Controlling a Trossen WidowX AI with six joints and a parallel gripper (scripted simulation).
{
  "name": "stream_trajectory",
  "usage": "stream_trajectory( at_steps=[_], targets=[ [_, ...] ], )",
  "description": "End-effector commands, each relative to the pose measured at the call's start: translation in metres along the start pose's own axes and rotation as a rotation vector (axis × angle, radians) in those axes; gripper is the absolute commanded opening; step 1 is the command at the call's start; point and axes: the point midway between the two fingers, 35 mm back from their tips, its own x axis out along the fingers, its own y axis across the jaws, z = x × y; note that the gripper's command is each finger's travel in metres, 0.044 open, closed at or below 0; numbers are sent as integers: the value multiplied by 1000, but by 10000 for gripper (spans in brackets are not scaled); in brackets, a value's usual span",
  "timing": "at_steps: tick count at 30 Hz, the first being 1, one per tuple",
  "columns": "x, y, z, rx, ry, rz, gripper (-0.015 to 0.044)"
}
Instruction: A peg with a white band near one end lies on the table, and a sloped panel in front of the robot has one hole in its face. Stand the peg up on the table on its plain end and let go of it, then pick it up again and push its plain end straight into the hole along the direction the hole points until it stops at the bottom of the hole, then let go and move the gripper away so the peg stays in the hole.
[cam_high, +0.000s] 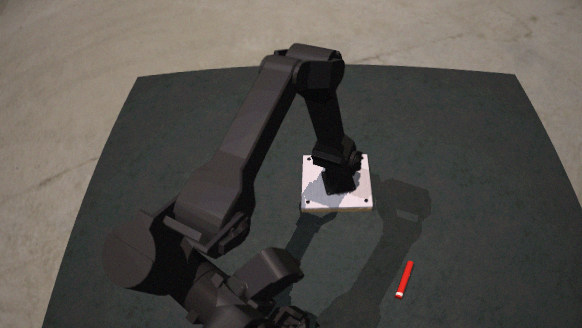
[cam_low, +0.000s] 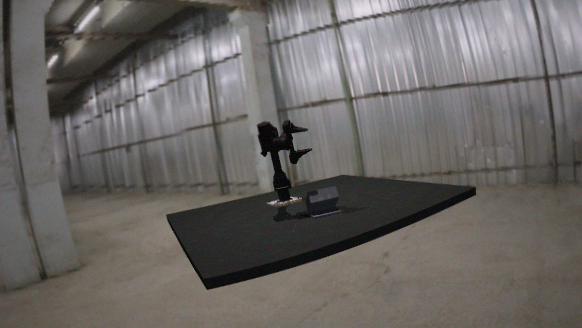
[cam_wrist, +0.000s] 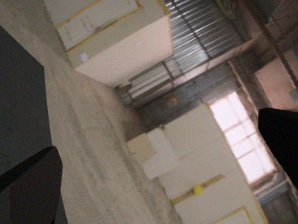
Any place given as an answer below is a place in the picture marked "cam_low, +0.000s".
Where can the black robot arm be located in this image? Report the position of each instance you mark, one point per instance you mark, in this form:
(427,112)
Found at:
(266,134)

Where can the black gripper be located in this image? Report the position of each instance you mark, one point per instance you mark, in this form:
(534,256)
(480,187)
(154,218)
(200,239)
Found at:
(283,143)

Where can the grey square panel with hole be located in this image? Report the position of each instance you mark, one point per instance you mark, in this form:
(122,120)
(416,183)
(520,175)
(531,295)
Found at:
(321,203)

